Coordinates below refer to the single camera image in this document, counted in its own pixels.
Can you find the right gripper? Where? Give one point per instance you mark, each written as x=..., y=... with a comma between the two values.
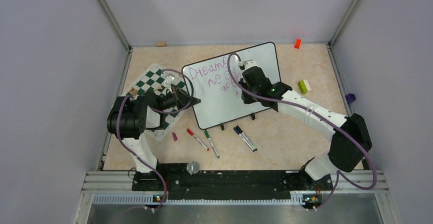
x=247, y=99

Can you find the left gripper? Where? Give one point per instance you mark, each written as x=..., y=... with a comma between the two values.
x=182, y=99

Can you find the whiteboard with black frame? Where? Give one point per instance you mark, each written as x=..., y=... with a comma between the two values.
x=220, y=98

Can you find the pink marker cap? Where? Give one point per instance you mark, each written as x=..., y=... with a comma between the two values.
x=174, y=136

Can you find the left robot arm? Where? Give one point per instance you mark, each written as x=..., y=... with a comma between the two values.
x=131, y=116

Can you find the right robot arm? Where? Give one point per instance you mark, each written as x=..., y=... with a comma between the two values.
x=348, y=135

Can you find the whiteboard metal stand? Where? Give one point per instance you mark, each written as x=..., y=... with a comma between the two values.
x=252, y=116

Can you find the red whiteboard marker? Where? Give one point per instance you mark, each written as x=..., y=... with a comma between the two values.
x=197, y=139

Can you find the green whiteboard marker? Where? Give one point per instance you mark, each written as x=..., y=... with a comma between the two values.
x=212, y=144

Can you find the black whiteboard marker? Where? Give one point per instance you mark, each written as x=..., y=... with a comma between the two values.
x=245, y=136

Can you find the blue whiteboard marker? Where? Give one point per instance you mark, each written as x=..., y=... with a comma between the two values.
x=243, y=138

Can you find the green white chessboard mat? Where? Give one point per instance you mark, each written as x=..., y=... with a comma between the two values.
x=151, y=80

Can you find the green white toy block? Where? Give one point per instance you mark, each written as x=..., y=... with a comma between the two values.
x=304, y=86

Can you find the wooden chess piece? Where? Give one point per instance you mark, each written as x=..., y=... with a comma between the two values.
x=133, y=92

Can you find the orange toy block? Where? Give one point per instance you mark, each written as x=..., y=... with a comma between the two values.
x=298, y=43

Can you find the wooden cork piece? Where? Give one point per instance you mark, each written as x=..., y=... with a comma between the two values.
x=160, y=44

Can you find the grey round knob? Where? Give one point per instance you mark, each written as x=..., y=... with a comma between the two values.
x=193, y=167

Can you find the purple object at edge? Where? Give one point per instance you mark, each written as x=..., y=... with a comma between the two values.
x=350, y=98

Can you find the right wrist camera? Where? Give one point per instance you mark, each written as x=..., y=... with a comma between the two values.
x=244, y=65

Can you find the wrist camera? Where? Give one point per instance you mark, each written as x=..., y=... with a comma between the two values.
x=169, y=80
x=244, y=65

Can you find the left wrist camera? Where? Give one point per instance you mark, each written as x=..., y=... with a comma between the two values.
x=169, y=80

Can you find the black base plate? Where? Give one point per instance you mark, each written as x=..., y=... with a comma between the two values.
x=226, y=185

